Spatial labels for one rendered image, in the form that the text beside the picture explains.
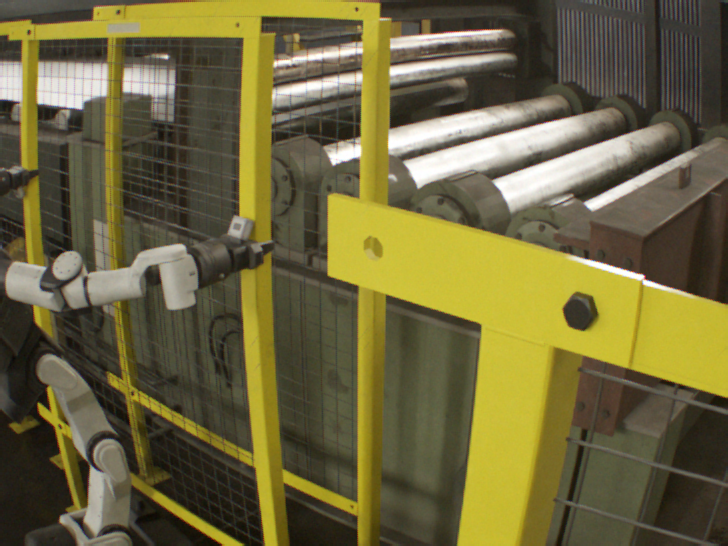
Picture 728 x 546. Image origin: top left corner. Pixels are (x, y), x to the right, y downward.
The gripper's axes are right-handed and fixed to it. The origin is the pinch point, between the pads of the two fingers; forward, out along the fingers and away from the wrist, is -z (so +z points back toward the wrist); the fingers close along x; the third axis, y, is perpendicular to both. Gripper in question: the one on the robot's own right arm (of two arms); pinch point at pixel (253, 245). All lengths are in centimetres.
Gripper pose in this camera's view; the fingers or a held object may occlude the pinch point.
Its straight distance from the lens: 206.3
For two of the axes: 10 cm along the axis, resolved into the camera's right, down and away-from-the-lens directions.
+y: -0.2, 9.4, 3.5
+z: -6.2, 2.6, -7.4
